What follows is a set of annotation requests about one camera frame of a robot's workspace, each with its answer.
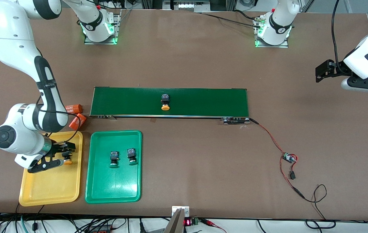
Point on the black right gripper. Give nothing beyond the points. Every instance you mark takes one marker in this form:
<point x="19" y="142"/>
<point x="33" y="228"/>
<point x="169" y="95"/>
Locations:
<point x="56" y="149"/>

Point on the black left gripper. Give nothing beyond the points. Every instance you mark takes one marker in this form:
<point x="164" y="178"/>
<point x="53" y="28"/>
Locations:
<point x="337" y="68"/>

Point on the yellow mushroom push button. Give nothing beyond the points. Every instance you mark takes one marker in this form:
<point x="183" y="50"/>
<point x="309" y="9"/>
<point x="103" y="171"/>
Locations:
<point x="67" y="159"/>
<point x="165" y="103"/>

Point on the orange cylinder printed 4680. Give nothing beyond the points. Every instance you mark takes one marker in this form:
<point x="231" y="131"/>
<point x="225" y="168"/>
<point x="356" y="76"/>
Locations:
<point x="74" y="108"/>
<point x="79" y="121"/>

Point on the green push button red contact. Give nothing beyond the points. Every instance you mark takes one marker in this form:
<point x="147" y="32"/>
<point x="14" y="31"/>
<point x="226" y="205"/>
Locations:
<point x="131" y="156"/>

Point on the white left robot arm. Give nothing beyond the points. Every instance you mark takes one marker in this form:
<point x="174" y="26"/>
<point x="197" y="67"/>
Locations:
<point x="279" y="22"/>

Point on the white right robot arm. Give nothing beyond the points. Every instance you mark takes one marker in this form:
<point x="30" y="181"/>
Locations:
<point x="16" y="136"/>

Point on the yellow plastic tray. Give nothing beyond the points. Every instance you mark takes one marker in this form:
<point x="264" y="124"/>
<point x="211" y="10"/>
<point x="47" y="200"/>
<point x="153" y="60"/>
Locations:
<point x="58" y="184"/>

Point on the green plastic tray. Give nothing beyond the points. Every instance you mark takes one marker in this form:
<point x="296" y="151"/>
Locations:
<point x="114" y="184"/>

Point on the small green circuit board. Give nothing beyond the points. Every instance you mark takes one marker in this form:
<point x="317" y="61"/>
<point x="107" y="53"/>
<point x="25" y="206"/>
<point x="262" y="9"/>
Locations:
<point x="289" y="158"/>

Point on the red black power lead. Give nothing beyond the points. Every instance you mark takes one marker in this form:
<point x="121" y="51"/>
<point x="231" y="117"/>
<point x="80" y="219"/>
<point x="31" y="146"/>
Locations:
<point x="298" y="193"/>

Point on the green belt conveyor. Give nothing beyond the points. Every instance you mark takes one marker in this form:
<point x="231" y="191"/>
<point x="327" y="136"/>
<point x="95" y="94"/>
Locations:
<point x="203" y="102"/>

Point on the red digit display module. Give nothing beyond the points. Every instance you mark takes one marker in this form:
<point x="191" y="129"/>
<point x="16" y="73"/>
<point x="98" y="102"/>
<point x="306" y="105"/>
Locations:
<point x="188" y="222"/>

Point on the grey control box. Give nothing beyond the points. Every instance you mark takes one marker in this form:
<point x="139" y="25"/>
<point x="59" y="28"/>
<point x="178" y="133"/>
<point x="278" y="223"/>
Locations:
<point x="185" y="5"/>

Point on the red clip test lead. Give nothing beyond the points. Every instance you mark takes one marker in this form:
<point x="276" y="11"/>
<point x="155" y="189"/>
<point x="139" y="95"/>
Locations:
<point x="208" y="222"/>

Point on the aluminium arm base plate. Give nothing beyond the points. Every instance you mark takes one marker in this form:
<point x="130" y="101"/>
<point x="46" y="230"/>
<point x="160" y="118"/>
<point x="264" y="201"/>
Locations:
<point x="284" y="45"/>
<point x="117" y="29"/>

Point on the small black inline switch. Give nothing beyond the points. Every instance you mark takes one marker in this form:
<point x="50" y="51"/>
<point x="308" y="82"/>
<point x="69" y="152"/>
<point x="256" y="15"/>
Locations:
<point x="292" y="175"/>

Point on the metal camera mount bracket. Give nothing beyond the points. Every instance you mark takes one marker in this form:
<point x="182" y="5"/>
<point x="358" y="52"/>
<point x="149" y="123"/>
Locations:
<point x="180" y="212"/>

